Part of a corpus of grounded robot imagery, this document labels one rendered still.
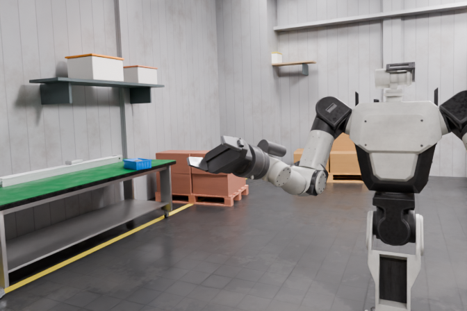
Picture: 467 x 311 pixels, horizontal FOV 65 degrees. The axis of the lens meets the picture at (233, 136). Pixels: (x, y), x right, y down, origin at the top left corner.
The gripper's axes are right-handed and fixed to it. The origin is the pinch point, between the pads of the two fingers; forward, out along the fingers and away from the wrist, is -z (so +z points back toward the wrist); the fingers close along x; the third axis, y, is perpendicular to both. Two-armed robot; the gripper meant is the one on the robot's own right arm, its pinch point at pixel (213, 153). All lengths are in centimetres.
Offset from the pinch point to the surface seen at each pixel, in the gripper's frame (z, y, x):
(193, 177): 323, -156, -279
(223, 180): 335, -135, -238
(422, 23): 620, -336, 80
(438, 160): 693, -114, -16
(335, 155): 551, -165, -144
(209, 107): 469, -345, -318
